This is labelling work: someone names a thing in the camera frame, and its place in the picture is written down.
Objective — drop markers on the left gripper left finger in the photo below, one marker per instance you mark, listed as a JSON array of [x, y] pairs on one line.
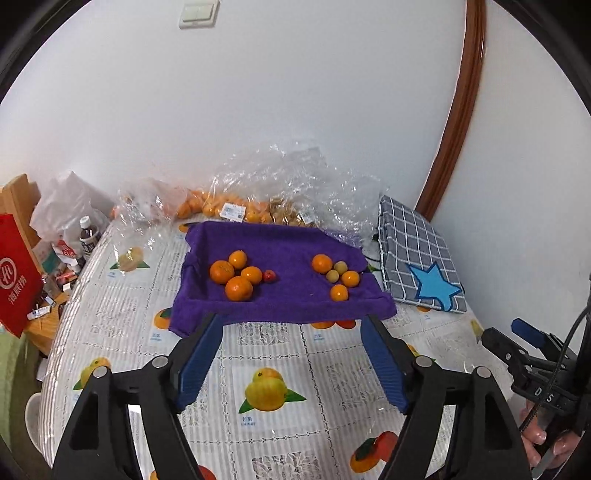
[[190, 361]]

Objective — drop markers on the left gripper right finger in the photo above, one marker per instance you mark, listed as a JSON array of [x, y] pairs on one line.
[[393, 362]]

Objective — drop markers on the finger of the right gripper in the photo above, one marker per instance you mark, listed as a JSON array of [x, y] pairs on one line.
[[506, 350], [529, 333]]

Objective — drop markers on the tan round longan fruit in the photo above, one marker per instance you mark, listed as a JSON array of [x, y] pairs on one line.
[[332, 276]]

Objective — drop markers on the tan longan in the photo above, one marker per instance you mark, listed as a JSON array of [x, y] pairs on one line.
[[341, 267]]

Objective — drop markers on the person right hand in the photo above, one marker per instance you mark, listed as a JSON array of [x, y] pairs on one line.
[[570, 453]]

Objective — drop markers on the orange mandarin lower left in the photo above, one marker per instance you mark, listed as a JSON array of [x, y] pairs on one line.
[[238, 289]]

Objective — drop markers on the orange mandarin large centre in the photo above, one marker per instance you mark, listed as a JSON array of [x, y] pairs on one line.
[[221, 271]]

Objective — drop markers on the orange mandarin behind finger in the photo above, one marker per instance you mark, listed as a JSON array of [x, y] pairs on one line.
[[339, 293]]

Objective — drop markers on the grey checked bag blue star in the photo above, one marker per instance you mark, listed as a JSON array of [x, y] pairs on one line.
[[416, 263]]

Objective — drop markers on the orange kumquat front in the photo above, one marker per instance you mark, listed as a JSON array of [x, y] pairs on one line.
[[351, 278]]

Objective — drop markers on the purple towel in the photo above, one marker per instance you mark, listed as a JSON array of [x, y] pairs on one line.
[[299, 295]]

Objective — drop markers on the orange mandarin top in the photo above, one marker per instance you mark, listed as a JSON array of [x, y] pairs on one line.
[[238, 259]]

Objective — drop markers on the small reddish orange fruit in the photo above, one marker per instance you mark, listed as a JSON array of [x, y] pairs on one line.
[[269, 276]]

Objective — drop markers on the clear bag left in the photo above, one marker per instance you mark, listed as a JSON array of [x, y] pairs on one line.
[[144, 215]]

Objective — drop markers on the bagged oranges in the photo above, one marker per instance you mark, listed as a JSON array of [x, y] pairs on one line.
[[225, 206]]

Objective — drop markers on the dark drink bottle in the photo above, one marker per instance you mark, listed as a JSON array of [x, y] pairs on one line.
[[89, 236]]

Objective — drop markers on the bagged brown longans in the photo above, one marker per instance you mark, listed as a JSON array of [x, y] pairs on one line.
[[286, 212]]

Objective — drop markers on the red paper bag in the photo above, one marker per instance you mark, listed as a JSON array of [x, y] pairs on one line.
[[21, 283]]

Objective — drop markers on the clear plastic bag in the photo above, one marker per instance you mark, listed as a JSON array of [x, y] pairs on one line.
[[345, 203]]

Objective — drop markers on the white plastic bag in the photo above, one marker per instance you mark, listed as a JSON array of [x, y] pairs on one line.
[[64, 201]]

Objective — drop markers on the brown wooden door frame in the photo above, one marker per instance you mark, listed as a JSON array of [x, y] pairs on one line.
[[461, 111]]

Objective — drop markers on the white wall switch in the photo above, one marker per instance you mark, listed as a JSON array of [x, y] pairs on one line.
[[201, 14]]

